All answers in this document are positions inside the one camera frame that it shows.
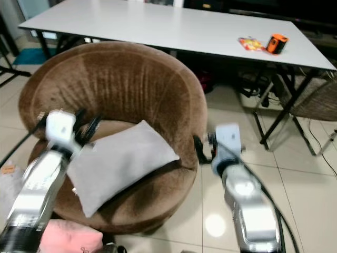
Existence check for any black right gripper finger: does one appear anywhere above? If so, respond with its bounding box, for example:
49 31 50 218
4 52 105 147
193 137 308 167
193 135 209 166

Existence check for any pink pillow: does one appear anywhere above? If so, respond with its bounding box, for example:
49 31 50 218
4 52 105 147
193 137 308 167
39 219 104 253

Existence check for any plain grey pillow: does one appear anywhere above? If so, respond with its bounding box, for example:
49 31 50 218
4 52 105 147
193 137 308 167
66 120 181 218

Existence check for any brown round velvet sofa chair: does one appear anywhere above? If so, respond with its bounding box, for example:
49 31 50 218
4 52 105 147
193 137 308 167
18 41 209 235

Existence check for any blue floor mat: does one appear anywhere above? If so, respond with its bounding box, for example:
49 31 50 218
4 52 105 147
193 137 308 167
13 48 46 65

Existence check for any grey pillow with orange tag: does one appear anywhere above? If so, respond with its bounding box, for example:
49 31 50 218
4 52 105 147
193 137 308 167
0 162 28 218

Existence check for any black metal rack stand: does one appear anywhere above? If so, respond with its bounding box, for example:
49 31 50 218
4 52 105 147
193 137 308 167
0 64 32 88

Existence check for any colourful snack packet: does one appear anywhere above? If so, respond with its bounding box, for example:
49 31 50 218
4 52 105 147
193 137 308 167
238 37 267 52

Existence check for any wicker chair with metal legs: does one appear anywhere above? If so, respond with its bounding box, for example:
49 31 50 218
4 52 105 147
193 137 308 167
275 73 337 157

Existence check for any white table with black legs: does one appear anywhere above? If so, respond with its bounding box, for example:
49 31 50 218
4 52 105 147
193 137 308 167
18 0 337 148

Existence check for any orange and black tape measure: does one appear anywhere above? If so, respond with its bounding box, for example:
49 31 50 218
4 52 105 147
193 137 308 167
266 33 289 55

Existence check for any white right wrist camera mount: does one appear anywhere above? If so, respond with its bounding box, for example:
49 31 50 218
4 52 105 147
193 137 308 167
211 124 243 176

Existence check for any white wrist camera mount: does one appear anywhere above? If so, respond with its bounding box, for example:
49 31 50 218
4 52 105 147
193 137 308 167
211 124 243 176
46 110 77 153

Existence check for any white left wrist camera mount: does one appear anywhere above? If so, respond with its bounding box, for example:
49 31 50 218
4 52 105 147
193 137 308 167
46 110 77 153

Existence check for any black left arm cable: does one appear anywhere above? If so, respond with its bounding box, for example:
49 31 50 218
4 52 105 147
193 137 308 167
0 118 49 167

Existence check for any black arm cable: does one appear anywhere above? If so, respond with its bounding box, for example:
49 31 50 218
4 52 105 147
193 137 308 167
0 118 49 167
241 168 288 253

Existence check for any black cable tangle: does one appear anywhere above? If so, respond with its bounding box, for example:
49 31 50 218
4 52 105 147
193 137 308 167
237 70 277 106

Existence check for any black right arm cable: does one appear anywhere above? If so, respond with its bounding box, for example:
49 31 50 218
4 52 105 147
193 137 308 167
241 168 288 253

